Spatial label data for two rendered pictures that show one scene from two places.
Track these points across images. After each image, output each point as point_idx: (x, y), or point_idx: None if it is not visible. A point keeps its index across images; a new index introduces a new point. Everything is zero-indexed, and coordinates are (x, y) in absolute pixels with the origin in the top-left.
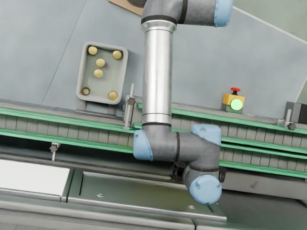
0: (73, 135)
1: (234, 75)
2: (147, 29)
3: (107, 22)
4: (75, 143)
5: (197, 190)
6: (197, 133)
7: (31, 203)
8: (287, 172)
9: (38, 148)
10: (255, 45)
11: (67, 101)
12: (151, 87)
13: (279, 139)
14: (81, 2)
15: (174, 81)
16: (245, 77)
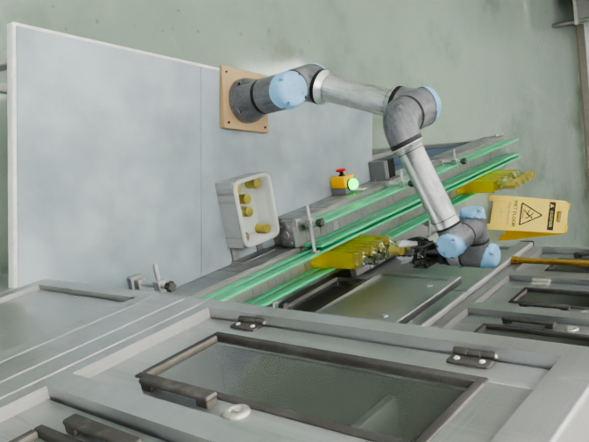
0: (266, 288)
1: (329, 156)
2: (409, 149)
3: (225, 152)
4: (288, 292)
5: (493, 259)
6: (475, 217)
7: None
8: (413, 224)
9: None
10: (334, 120)
11: (221, 257)
12: (440, 196)
13: (391, 199)
14: (197, 140)
15: (294, 187)
16: (337, 155)
